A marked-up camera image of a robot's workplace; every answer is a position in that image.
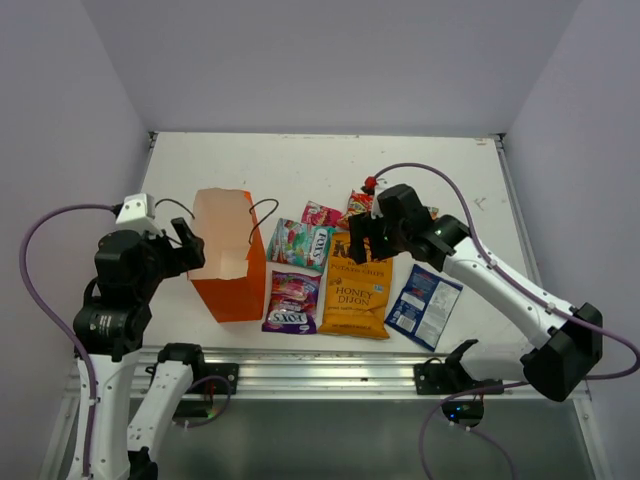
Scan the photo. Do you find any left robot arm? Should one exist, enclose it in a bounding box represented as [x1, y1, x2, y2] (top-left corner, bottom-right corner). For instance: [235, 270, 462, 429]
[68, 218, 208, 479]

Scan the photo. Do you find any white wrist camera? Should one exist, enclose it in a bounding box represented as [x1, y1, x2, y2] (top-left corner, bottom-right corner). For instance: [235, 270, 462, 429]
[361, 176, 389, 196]
[115, 193, 161, 235]

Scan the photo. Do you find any pink candy packet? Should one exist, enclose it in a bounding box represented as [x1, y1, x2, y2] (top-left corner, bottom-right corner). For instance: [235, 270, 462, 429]
[301, 201, 342, 227]

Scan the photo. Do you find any black base bracket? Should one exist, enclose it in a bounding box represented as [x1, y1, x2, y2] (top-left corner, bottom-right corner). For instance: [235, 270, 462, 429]
[413, 358, 504, 395]
[188, 363, 240, 397]

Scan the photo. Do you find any teal Fox's candy bag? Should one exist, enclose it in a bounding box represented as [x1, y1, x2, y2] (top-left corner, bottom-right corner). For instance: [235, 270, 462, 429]
[266, 218, 335, 273]

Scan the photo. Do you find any blue chips bag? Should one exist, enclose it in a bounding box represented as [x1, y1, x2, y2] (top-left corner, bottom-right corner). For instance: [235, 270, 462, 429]
[385, 264, 463, 351]

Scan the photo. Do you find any orange paper bag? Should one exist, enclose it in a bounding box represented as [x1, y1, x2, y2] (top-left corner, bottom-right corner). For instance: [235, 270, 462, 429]
[188, 188, 267, 323]

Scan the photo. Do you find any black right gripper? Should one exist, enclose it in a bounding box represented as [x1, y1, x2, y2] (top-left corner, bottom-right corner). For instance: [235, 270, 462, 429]
[349, 209, 409, 264]

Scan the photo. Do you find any red nuts snack packet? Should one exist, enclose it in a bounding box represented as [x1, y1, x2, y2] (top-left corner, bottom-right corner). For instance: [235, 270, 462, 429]
[336, 190, 374, 230]

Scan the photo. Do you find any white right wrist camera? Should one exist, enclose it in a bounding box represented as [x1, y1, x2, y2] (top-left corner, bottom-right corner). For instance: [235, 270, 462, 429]
[361, 176, 389, 196]

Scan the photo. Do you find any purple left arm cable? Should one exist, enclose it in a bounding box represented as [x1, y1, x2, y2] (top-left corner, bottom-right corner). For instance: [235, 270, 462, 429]
[19, 202, 123, 478]

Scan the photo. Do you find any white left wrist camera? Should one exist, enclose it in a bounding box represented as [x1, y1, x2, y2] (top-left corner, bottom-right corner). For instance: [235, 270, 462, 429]
[115, 193, 161, 235]

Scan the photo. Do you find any black left base bracket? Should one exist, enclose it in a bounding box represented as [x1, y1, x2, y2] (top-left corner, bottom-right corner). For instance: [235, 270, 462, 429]
[188, 363, 240, 397]

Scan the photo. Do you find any aluminium mounting rail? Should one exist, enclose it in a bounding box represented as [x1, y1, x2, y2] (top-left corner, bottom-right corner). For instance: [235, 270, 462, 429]
[204, 349, 429, 400]

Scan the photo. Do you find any black right base bracket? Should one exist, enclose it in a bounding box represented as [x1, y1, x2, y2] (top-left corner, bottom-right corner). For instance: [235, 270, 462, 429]
[413, 358, 504, 395]

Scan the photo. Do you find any yellow potato chips bag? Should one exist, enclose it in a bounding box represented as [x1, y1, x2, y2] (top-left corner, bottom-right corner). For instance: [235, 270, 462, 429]
[318, 232, 393, 340]

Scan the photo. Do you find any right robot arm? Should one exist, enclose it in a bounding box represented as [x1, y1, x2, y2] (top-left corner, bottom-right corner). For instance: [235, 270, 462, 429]
[349, 177, 603, 402]

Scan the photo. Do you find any purple Fox's candy bag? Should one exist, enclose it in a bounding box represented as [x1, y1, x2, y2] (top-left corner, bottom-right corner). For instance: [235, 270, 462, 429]
[261, 271, 321, 335]

